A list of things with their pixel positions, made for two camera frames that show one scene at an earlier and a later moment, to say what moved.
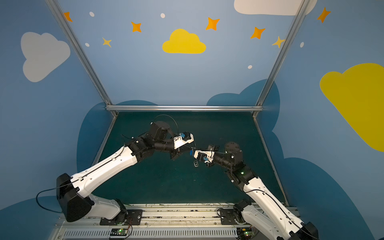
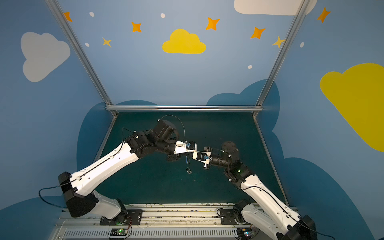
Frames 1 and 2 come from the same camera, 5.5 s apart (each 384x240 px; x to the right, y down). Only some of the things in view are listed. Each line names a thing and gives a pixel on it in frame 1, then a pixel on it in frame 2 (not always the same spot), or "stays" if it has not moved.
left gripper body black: (177, 149) -> (173, 155)
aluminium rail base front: (159, 221) stays
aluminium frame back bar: (184, 108) stays
